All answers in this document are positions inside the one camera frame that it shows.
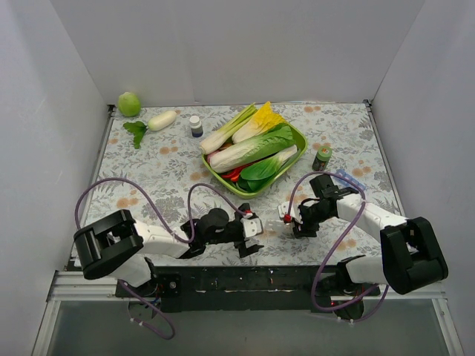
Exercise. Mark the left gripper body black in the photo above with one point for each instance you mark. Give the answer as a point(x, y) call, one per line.
point(241, 237)

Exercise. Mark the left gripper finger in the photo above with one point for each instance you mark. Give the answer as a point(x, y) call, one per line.
point(244, 251)
point(253, 249)

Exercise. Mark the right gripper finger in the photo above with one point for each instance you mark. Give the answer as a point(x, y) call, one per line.
point(309, 233)
point(296, 230)

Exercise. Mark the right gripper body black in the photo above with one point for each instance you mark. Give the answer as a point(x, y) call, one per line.
point(299, 229)

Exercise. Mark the green pill bottle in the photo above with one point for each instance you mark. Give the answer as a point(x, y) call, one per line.
point(322, 158)

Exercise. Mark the clear weekly pill organizer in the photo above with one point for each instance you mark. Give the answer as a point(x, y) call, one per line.
point(276, 227)

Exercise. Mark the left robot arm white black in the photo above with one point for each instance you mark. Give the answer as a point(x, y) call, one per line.
point(117, 245)

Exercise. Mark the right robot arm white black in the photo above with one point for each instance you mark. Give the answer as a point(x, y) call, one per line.
point(410, 258)

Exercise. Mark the blue pill blister pack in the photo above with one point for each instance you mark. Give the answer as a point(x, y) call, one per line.
point(347, 180)

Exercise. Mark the red chili peppers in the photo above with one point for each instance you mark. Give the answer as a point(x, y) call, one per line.
point(234, 174)

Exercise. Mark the bok choy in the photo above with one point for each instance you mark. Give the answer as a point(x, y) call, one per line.
point(252, 178)

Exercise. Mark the green plastic tray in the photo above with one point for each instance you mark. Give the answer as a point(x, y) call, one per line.
point(300, 142)

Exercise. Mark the green napa cabbage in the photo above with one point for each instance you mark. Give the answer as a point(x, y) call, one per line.
point(252, 149)

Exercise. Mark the leek white green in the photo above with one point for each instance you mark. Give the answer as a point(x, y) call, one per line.
point(217, 138)

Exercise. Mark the floral patterned table mat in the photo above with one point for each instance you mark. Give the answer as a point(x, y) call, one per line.
point(275, 185)

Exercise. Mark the yellow napa cabbage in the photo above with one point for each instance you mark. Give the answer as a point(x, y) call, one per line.
point(260, 122)

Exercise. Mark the white blue pill bottle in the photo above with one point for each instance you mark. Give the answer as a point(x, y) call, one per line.
point(196, 126)

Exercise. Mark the white radish with leaves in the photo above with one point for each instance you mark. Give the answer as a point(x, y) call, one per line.
point(156, 123)

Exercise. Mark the green round cabbage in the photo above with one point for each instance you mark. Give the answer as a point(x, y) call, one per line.
point(129, 104)

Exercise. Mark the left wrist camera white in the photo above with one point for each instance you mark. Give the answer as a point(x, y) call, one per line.
point(251, 224)

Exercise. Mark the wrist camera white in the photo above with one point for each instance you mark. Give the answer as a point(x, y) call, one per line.
point(287, 213)
point(251, 224)

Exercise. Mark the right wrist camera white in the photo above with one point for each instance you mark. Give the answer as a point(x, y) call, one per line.
point(287, 213)

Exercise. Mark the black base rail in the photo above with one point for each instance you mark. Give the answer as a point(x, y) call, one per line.
point(230, 288)

